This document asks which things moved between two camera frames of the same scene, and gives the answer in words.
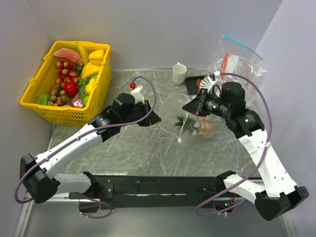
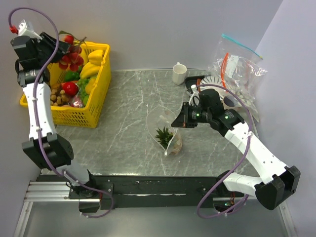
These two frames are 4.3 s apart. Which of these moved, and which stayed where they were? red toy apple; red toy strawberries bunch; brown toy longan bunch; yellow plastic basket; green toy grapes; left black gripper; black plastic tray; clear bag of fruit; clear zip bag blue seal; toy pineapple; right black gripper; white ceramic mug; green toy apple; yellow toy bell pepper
Moved: right black gripper; left black gripper; clear bag of fruit; red toy strawberries bunch; toy pineapple
Stayed: clear zip bag blue seal; green toy apple; white ceramic mug; red toy apple; yellow plastic basket; green toy grapes; brown toy longan bunch; black plastic tray; yellow toy bell pepper
